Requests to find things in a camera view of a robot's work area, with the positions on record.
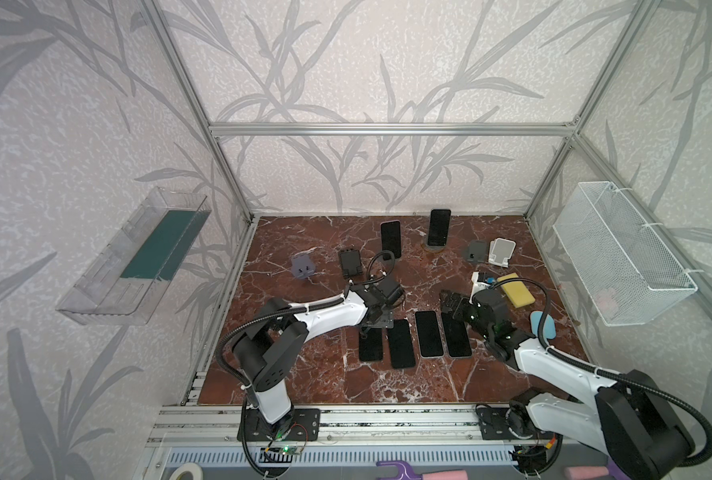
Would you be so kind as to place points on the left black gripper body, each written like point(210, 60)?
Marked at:
point(377, 317)

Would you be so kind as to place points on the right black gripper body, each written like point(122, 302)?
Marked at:
point(460, 305)

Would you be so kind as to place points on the teal phone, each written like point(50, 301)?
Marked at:
point(456, 336)

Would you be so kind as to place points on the black phone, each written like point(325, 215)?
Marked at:
point(401, 348)
point(371, 345)

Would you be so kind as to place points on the white folding phone stand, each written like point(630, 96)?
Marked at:
point(501, 251)

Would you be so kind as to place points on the white-edged phone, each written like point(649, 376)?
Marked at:
point(429, 337)

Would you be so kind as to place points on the pink-edged phone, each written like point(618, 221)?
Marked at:
point(391, 237)

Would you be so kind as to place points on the dark phone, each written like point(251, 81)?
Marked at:
point(438, 228)

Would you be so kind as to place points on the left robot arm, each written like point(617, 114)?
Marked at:
point(261, 353)

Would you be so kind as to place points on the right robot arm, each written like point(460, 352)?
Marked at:
point(645, 431)

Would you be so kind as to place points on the black folding phone stand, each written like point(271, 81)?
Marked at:
point(351, 263)

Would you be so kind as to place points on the grey round phone stand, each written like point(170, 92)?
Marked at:
point(476, 252)

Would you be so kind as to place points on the yellow sponge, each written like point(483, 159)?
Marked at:
point(516, 291)

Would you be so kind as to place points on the light blue sponge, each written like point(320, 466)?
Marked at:
point(549, 329)

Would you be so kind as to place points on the purple plastic tool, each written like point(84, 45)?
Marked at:
point(404, 471)

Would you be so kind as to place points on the purple pink scoop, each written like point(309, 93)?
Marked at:
point(594, 472)

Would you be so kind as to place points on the white tape roll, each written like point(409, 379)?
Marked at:
point(188, 471)

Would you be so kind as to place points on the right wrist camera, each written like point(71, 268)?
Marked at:
point(481, 280)

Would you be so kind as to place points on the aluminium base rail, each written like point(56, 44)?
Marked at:
point(340, 435)

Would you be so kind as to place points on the white wire mesh basket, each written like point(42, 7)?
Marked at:
point(630, 274)

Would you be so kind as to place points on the clear acrylic wall shelf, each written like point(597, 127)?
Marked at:
point(124, 285)

